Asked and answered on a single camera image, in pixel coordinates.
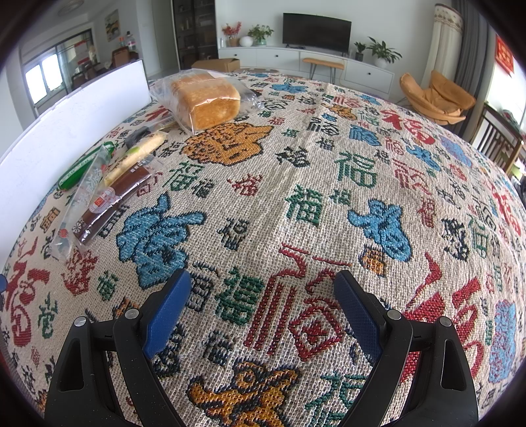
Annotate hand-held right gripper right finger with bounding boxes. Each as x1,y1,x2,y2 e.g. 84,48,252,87
334,270,479,427

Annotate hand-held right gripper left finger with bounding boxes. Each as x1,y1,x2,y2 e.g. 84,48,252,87
44,269,192,427

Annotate green sausage packet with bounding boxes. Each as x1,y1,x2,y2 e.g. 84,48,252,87
58,141,118,191

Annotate brown bar snack packet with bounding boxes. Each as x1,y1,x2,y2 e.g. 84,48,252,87
72,158,165,247

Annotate white cardboard box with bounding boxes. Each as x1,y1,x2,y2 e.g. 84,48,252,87
0,58,149,267

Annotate cream stick snack packet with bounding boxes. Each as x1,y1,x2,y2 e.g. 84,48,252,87
102,131,170,186

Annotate bagged bread loaf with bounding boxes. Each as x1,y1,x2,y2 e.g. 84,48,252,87
150,69,261,136

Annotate printed woven blanket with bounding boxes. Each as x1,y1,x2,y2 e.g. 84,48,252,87
0,68,526,427

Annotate balcony glass door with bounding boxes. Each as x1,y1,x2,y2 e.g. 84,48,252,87
20,31,93,103

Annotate dark wooden chair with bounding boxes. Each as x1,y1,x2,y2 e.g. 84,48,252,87
470,102,524,173

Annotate orange lounge chair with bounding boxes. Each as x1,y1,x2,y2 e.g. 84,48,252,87
400,70,477,126

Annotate brown cardboard box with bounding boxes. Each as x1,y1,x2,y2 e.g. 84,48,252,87
191,57,241,75

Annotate wooden bench with metal legs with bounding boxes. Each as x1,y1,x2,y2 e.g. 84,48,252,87
303,56,346,83

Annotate large plant in white pot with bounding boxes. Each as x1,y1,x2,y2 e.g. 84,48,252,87
367,37,402,69

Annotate white television cabinet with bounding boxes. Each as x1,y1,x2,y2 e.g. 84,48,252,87
217,44,396,94

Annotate standing air conditioner with cover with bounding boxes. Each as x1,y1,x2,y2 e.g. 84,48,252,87
423,3,465,89

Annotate dark glass display cabinet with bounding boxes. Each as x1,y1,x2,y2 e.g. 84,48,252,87
173,0,217,70

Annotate black television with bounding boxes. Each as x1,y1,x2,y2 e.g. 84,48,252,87
282,12,353,54

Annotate grey curtain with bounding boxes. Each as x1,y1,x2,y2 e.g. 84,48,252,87
450,0,500,111

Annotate red flowers in vase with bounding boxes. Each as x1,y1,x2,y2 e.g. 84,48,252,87
222,22,242,47

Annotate green plant in glass pot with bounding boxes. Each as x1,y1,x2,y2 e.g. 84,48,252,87
248,24,275,47

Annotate framed wall painting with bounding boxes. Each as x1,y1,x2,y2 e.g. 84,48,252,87
105,9,120,43

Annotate red wall hanging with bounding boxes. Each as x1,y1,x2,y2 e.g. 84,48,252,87
495,35,516,77

